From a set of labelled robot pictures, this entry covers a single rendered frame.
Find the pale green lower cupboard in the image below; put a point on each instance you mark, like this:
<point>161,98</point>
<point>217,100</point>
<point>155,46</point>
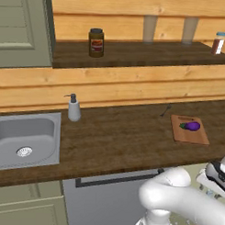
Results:
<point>196,169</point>

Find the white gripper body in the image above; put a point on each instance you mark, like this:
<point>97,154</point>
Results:
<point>210,182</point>

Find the grey steel sink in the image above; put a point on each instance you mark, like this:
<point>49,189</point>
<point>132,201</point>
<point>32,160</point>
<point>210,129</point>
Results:
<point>24,135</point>

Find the grey-green drawer front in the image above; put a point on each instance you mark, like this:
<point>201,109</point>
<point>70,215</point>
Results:
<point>19,192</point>

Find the dark metal fork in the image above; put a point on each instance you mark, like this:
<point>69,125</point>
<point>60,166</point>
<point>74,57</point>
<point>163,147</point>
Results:
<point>165,111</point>

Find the grey-green lower cupboard door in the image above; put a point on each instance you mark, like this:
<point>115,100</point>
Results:
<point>31,215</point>

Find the grey dishwasher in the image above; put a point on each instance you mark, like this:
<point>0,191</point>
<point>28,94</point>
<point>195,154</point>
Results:
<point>105,206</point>

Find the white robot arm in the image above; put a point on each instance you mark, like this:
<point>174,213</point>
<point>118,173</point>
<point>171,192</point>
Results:
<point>172,197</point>

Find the grey-green cupboard door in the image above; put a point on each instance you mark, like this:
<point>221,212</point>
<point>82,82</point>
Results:
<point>22,28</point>
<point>31,215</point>

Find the beige shelf bracket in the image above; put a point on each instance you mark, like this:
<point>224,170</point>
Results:
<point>149,28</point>
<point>190,29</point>

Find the dark wooden shelf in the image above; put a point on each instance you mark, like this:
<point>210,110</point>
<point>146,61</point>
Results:
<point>144,55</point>

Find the purple eggplant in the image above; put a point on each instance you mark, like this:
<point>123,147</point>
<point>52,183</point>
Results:
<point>192,126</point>

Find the grey-green upper cupboard door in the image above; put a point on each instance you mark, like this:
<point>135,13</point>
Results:
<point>22,28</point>

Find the dark jar with orange label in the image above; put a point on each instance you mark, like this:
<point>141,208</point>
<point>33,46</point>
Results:
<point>96,43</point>

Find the brown spice bottle white label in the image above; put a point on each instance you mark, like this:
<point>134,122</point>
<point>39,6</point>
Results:
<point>218,44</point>

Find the wooden cutting board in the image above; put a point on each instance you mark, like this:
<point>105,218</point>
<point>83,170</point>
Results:
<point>190,137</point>

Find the white soap dispenser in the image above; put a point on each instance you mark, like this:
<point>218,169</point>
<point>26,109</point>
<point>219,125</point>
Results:
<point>74,110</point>

